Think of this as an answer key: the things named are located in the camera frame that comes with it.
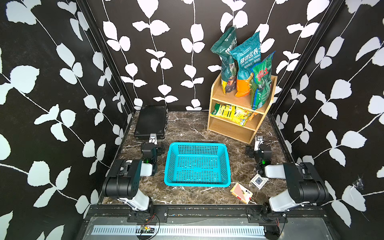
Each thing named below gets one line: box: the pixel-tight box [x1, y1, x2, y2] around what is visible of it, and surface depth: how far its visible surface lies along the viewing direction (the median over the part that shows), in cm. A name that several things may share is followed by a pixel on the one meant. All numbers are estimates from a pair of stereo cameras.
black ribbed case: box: [134, 105, 167, 140], surface depth 114 cm
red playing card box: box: [230, 182, 254, 205], surface depth 81 cm
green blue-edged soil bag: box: [250, 51, 276, 110], surface depth 73 cm
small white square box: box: [250, 173, 269, 190], surface depth 85 cm
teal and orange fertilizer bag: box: [229, 31, 261, 97], surface depth 76 cm
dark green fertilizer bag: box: [210, 26, 238, 95], surface depth 74 cm
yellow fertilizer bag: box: [210, 102, 253, 127], surface depth 95 cm
